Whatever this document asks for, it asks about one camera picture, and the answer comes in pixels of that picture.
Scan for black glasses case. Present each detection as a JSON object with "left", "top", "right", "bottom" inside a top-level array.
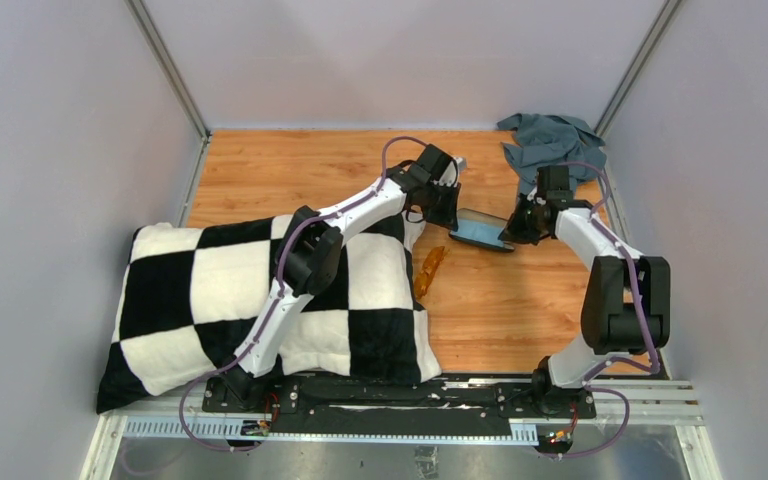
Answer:
[{"left": 449, "top": 208, "right": 515, "bottom": 253}]

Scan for orange sunglasses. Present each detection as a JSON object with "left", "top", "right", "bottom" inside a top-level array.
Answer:
[{"left": 413, "top": 246, "right": 448, "bottom": 299}]

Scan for small blue cleaning cloth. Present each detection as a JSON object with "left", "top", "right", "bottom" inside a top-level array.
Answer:
[{"left": 450, "top": 219, "right": 508, "bottom": 249}]

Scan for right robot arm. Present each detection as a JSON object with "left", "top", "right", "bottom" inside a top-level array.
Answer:
[{"left": 499, "top": 162, "right": 671, "bottom": 418}]

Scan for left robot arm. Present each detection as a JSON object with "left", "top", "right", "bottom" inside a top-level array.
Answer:
[{"left": 215, "top": 143, "right": 467, "bottom": 413}]

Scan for grey-blue crumpled cloth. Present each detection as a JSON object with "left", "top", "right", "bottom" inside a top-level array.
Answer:
[{"left": 496, "top": 113, "right": 607, "bottom": 195}]

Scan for black white checkered pillow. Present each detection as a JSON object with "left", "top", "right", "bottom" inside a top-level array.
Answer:
[{"left": 95, "top": 215, "right": 441, "bottom": 413}]

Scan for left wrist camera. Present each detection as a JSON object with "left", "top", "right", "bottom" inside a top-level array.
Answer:
[{"left": 452, "top": 157, "right": 467, "bottom": 186}]

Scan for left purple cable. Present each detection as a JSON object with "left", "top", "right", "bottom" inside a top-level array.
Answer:
[{"left": 178, "top": 135, "right": 432, "bottom": 454}]

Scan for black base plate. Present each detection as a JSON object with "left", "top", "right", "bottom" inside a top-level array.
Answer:
[{"left": 202, "top": 373, "right": 596, "bottom": 437}]

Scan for white slotted cable duct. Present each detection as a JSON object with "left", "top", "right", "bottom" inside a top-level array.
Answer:
[{"left": 122, "top": 415, "right": 540, "bottom": 445}]

